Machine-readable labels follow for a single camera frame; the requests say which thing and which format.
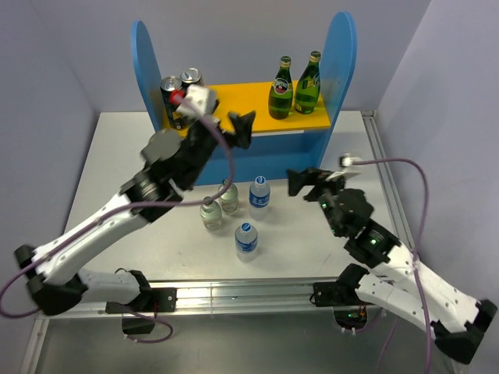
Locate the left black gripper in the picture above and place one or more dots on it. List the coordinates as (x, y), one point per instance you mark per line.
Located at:
(242, 124)

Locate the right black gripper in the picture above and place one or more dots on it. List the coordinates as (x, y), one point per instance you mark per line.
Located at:
(297, 178)

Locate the green Perrier bottle red label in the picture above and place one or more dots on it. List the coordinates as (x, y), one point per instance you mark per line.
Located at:
(281, 92)

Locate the green Perrier bottle yellow label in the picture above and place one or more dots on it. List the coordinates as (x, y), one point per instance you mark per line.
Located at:
(308, 87)

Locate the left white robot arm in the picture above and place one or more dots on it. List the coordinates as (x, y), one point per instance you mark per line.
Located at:
(56, 276)

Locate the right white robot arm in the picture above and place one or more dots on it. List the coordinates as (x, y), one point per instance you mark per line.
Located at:
(384, 272)

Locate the rear water bottle blue label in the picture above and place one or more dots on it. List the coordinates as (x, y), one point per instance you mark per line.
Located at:
(259, 198)

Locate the water bottle blue label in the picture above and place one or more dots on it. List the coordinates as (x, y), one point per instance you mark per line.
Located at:
(246, 242)
(259, 198)

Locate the rear black gold can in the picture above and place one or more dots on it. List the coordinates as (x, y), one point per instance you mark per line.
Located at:
(191, 76)

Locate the black gold can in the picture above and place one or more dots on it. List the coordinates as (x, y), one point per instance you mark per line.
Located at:
(191, 76)
(169, 85)

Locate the clear Chang bottle rear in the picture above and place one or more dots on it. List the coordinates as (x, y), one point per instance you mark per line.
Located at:
(229, 201)

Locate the clear chang bottle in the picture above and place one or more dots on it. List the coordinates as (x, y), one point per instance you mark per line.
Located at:
(211, 214)
(229, 201)

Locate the front black gold can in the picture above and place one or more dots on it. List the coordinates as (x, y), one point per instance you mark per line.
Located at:
(169, 85)

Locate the front water bottle blue label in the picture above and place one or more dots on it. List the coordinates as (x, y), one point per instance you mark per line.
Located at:
(246, 242)

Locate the clear Chang bottle front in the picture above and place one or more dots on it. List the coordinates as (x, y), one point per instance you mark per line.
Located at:
(211, 214)

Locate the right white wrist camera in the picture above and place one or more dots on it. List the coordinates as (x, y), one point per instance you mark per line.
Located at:
(349, 167)

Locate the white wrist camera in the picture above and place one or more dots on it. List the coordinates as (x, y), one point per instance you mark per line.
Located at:
(196, 102)
(349, 167)

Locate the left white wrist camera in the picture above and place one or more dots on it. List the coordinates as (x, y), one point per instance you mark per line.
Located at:
(196, 102)

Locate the aluminium side rail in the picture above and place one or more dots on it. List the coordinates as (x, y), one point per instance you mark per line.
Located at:
(392, 198)

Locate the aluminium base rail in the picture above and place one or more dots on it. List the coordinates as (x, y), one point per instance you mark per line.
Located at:
(184, 298)

